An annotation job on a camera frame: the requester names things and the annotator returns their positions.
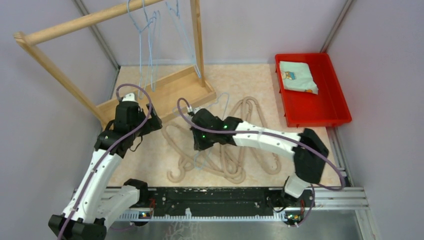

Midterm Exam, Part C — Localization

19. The blue wire hanger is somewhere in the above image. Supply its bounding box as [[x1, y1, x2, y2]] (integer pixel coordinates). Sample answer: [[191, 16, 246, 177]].
[[126, 0, 151, 90], [142, 0, 162, 92], [165, 0, 202, 78], [193, 92, 231, 170]]

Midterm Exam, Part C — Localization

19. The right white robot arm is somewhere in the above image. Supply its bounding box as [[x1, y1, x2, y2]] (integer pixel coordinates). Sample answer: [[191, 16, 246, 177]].
[[189, 107, 329, 206]]

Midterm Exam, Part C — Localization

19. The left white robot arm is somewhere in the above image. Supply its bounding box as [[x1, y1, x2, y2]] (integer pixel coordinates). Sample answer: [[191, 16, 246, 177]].
[[48, 93, 162, 240]]

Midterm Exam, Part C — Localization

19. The beige plastic hanger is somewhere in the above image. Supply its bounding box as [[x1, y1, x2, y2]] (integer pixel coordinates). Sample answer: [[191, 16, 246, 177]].
[[161, 121, 195, 184], [220, 99, 251, 184], [228, 96, 282, 176]]

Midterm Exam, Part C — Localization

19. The wooden clothes rack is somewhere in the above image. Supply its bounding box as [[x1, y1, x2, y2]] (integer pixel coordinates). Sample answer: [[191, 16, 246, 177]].
[[13, 0, 217, 127]]

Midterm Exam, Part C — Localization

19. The folded light green cloth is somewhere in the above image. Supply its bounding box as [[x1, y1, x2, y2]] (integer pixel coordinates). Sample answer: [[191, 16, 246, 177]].
[[278, 61, 319, 95]]

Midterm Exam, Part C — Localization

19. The red plastic bin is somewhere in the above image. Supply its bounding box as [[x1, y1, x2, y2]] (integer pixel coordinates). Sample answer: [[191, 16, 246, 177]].
[[274, 53, 352, 128]]

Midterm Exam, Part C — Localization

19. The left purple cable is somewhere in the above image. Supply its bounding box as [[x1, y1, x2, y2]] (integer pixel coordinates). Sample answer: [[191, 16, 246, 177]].
[[57, 83, 153, 240]]

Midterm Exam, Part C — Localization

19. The purple cable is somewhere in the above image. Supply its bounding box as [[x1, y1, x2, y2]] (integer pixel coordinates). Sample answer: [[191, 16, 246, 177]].
[[57, 83, 153, 240], [176, 97, 347, 228]]

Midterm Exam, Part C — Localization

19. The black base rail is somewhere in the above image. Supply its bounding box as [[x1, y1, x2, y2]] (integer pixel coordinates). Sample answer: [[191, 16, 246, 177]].
[[129, 187, 315, 217]]

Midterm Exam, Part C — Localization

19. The white cable duct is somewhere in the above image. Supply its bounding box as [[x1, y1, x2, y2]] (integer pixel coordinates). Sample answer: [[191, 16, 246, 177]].
[[115, 210, 300, 223]]

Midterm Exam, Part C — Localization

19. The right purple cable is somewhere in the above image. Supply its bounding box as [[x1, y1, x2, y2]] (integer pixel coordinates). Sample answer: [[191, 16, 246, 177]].
[[176, 97, 347, 228]]

